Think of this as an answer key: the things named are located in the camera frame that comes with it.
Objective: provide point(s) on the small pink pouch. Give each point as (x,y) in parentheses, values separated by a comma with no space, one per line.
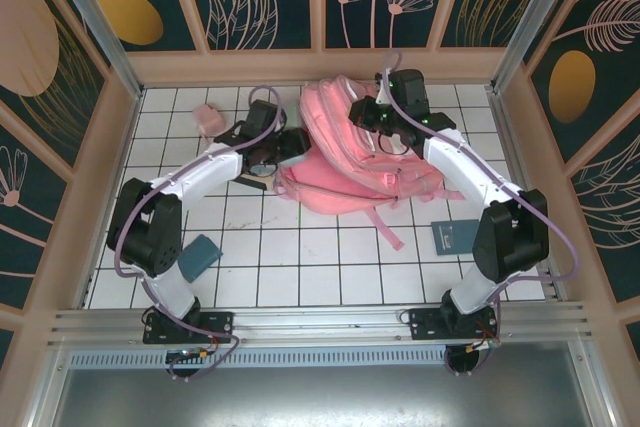
(207,119)

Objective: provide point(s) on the blue booklet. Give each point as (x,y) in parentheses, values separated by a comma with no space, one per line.
(452,237)

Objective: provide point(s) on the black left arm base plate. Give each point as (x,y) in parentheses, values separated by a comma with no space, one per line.
(220,322)

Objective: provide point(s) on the brushed metal front panel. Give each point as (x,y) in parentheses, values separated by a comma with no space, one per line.
(320,397)

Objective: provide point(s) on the aluminium front rail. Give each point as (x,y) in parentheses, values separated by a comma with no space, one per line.
(320,322)

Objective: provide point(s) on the small control circuit board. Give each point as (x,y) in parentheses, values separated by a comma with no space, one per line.
(487,344)
(192,354)

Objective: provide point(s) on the dark teal notebook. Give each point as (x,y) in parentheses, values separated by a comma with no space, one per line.
(200,258)

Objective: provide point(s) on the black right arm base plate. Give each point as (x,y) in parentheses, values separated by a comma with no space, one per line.
(425,322)

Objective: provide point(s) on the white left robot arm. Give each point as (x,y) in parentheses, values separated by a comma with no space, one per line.
(200,177)

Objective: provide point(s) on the pink student backpack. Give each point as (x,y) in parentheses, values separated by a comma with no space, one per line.
(350,182)

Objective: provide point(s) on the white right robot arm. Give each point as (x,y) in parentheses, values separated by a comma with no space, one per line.
(460,167)

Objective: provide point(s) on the aluminium frame post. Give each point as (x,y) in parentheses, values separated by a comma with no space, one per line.
(102,32)
(523,22)

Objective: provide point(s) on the aluminium side rail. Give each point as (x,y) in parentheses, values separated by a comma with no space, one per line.
(512,147)

